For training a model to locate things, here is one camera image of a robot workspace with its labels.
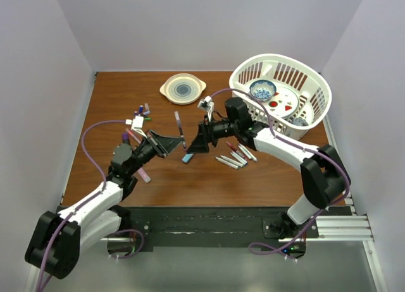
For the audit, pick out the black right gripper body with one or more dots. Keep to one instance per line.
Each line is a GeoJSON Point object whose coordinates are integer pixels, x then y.
{"type": "Point", "coordinates": [221, 129]}

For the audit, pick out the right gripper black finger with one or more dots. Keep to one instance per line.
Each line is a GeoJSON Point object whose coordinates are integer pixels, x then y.
{"type": "Point", "coordinates": [200, 145]}
{"type": "Point", "coordinates": [203, 126]}

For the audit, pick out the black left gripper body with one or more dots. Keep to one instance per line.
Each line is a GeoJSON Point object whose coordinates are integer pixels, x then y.
{"type": "Point", "coordinates": [147, 150]}

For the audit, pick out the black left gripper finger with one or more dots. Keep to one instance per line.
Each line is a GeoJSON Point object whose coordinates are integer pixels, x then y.
{"type": "Point", "coordinates": [165, 151]}
{"type": "Point", "coordinates": [159, 140]}

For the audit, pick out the light blue highlighter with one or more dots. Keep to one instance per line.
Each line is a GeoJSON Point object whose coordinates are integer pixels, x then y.
{"type": "Point", "coordinates": [187, 158]}

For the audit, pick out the red transparent pen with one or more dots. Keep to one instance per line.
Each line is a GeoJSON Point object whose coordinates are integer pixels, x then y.
{"type": "Point", "coordinates": [234, 149]}

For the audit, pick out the lavender highlighter pen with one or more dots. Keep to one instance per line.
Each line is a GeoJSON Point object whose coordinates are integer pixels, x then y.
{"type": "Point", "coordinates": [144, 175]}

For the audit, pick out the small purple pen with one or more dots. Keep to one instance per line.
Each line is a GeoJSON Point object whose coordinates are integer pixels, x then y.
{"type": "Point", "coordinates": [178, 120]}

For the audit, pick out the white pen lavender cap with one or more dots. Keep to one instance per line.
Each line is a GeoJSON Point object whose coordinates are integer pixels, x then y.
{"type": "Point", "coordinates": [247, 153]}

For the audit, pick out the white marker green cap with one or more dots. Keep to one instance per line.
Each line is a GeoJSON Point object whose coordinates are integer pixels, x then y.
{"type": "Point", "coordinates": [237, 163]}

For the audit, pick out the white marker dark blue cap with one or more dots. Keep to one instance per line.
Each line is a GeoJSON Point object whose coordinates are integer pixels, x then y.
{"type": "Point", "coordinates": [239, 158]}

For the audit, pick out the white marker teal cap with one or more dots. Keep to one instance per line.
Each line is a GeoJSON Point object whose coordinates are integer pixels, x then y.
{"type": "Point", "coordinates": [229, 164]}

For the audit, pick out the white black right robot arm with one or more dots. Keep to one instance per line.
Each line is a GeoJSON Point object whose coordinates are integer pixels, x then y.
{"type": "Point", "coordinates": [323, 176]}

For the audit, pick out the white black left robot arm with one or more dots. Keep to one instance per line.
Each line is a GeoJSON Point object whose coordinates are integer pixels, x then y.
{"type": "Point", "coordinates": [60, 237]}

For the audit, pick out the pink highlighter pen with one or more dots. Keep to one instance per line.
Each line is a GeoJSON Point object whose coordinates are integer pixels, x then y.
{"type": "Point", "coordinates": [132, 135]}

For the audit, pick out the black purple highlighter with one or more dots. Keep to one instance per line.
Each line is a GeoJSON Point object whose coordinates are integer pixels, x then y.
{"type": "Point", "coordinates": [125, 138]}

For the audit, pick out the cream plate with spiral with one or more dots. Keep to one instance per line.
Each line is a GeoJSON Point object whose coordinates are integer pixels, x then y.
{"type": "Point", "coordinates": [182, 88]}

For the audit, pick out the blue white bowl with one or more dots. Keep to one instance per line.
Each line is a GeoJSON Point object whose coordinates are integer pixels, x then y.
{"type": "Point", "coordinates": [262, 89]}

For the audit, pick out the white plate red shapes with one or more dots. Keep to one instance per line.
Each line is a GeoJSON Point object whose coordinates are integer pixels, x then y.
{"type": "Point", "coordinates": [284, 103]}

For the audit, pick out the white plastic basket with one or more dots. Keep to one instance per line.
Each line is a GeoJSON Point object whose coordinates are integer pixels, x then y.
{"type": "Point", "coordinates": [315, 95]}

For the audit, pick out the small blue patterned dish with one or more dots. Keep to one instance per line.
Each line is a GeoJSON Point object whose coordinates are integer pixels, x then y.
{"type": "Point", "coordinates": [299, 121]}

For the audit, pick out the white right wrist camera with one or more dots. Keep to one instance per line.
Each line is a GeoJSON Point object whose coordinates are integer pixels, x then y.
{"type": "Point", "coordinates": [207, 105]}

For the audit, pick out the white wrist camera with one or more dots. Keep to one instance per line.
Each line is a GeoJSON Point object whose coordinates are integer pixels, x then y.
{"type": "Point", "coordinates": [136, 125]}
{"type": "Point", "coordinates": [207, 105]}

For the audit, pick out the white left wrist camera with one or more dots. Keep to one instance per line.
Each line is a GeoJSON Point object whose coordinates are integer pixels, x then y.
{"type": "Point", "coordinates": [136, 125]}

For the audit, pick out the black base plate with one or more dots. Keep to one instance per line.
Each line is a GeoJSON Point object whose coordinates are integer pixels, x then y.
{"type": "Point", "coordinates": [204, 227]}

